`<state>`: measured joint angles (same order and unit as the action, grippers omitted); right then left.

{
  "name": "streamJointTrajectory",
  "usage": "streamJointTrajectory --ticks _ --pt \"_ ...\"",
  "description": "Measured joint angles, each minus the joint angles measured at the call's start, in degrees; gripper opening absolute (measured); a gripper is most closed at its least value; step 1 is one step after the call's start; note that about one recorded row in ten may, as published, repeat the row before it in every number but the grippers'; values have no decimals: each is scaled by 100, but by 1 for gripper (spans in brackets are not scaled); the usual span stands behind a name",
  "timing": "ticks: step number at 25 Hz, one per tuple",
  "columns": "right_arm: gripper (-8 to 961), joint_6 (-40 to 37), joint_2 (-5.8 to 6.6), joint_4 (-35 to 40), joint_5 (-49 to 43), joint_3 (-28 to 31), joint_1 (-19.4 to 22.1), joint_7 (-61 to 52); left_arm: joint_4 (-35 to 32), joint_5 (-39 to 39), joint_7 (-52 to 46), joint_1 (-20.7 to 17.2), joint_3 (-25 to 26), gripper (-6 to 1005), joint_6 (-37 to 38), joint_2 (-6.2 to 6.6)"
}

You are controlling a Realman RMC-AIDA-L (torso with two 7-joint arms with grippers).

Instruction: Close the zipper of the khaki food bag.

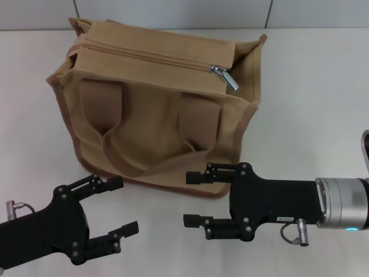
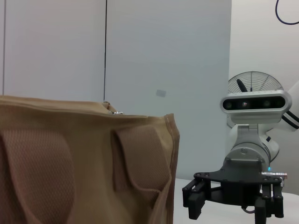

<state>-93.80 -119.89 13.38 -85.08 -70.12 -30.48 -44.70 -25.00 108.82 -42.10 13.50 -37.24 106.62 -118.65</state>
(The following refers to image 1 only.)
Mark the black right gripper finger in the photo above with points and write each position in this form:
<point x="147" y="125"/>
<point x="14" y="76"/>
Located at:
<point x="216" y="174"/>
<point x="223" y="229"/>

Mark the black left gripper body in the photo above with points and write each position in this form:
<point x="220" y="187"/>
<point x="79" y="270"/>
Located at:
<point x="43" y="228"/>

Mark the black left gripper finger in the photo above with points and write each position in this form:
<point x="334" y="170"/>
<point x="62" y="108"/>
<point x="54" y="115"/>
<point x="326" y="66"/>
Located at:
<point x="101" y="248"/>
<point x="89" y="186"/>

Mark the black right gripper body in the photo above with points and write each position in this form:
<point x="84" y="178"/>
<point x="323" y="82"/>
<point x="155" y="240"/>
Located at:
<point x="276" y="202"/>

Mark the khaki canvas food bag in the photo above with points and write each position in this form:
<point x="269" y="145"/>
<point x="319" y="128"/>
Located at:
<point x="150" y="127"/>

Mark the silver metal zipper pull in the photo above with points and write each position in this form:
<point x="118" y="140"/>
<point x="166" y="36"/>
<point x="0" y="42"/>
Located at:
<point x="227" y="78"/>

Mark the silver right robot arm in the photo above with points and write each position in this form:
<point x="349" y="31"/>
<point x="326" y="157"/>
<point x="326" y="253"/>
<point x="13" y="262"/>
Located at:
<point x="343" y="202"/>

